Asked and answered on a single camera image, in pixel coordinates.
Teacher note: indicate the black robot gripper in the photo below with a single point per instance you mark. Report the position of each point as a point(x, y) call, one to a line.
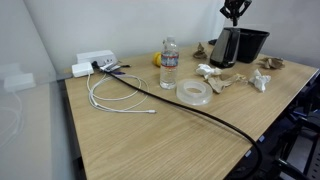
point(235, 2)

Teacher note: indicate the black plastic bin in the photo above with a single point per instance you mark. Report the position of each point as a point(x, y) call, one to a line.
point(253, 45)

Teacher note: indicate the crumpled brown paper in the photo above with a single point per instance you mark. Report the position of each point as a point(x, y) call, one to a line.
point(273, 62)
point(221, 83)
point(200, 53)

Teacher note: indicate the crumpled white tissue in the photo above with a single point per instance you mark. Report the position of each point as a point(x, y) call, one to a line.
point(206, 70)
point(260, 80)

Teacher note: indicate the clear plastic water bottle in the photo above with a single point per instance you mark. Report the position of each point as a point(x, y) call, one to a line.
point(169, 66)

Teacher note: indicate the yellow toy pumpkin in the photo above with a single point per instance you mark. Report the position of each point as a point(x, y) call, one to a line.
point(156, 59)

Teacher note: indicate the large clear tape roll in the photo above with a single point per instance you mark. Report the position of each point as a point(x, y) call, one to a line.
point(183, 95)

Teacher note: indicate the grey table edge block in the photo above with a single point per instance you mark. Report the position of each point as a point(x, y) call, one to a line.
point(248, 153)
point(261, 138)

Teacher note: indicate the grey plug connector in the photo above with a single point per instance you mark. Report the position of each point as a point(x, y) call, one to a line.
point(109, 67)

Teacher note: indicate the white power strip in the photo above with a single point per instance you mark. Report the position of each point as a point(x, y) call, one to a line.
point(96, 56)

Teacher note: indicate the white power adapter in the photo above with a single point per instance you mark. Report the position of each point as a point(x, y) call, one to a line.
point(82, 69)

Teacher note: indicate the black office chair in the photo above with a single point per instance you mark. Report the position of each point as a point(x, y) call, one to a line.
point(295, 170)

